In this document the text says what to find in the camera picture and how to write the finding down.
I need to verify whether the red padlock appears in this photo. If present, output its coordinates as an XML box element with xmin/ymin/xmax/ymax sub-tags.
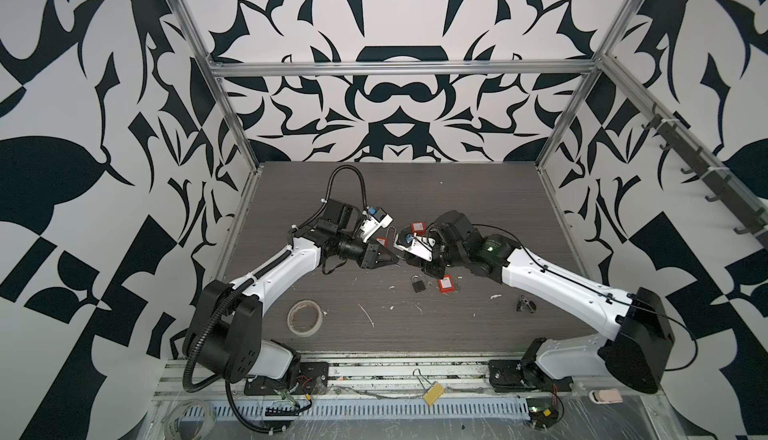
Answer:
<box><xmin>437</xmin><ymin>275</ymin><xmax>455</xmax><ymax>293</ymax></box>
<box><xmin>409</xmin><ymin>221</ymin><xmax>428</xmax><ymax>236</ymax></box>
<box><xmin>375</xmin><ymin>225</ymin><xmax>397</xmax><ymax>247</ymax></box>

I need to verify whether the red padlock front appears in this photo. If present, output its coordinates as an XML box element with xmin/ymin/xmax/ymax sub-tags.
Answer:
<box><xmin>437</xmin><ymin>275</ymin><xmax>455</xmax><ymax>293</ymax></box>

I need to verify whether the small black padlock front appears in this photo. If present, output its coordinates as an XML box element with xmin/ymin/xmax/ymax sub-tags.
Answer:
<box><xmin>411</xmin><ymin>275</ymin><xmax>426</xmax><ymax>293</ymax></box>

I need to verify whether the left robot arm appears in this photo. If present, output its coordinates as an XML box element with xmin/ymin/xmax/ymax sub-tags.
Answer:
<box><xmin>182</xmin><ymin>199</ymin><xmax>398</xmax><ymax>393</ymax></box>

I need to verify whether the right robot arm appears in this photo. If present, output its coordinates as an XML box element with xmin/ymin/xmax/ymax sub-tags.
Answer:
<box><xmin>395</xmin><ymin>210</ymin><xmax>675</xmax><ymax>394</ymax></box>

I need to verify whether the black key bunch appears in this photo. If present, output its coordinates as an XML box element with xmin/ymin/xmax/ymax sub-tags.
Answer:
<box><xmin>516</xmin><ymin>295</ymin><xmax>537</xmax><ymax>313</ymax></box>

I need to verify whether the small electronics board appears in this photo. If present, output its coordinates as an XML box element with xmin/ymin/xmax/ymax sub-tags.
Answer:
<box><xmin>526</xmin><ymin>395</ymin><xmax>565</xmax><ymax>431</ymax></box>

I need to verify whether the pink white small object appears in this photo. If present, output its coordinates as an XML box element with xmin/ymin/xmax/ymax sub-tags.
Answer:
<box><xmin>588</xmin><ymin>388</ymin><xmax>624</xmax><ymax>405</ymax></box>

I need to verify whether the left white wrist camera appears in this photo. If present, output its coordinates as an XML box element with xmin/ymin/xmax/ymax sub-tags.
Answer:
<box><xmin>357</xmin><ymin>206</ymin><xmax>393</xmax><ymax>242</ymax></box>

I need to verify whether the black corrugated cable conduit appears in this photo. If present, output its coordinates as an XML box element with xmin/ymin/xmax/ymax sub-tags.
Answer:
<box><xmin>181</xmin><ymin>164</ymin><xmax>368</xmax><ymax>393</ymax></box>

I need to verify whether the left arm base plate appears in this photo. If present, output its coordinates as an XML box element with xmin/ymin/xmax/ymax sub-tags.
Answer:
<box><xmin>244</xmin><ymin>361</ymin><xmax>330</xmax><ymax>396</ymax></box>

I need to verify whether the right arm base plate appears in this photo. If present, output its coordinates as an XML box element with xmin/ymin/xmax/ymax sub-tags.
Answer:
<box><xmin>488</xmin><ymin>360</ymin><xmax>572</xmax><ymax>393</ymax></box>

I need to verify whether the white slotted cable duct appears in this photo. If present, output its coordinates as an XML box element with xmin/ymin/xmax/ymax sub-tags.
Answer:
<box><xmin>179</xmin><ymin>396</ymin><xmax>532</xmax><ymax>422</ymax></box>

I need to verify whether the black coat hook rail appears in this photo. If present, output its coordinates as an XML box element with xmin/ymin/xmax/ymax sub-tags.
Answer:
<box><xmin>640</xmin><ymin>104</ymin><xmax>767</xmax><ymax>249</ymax></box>

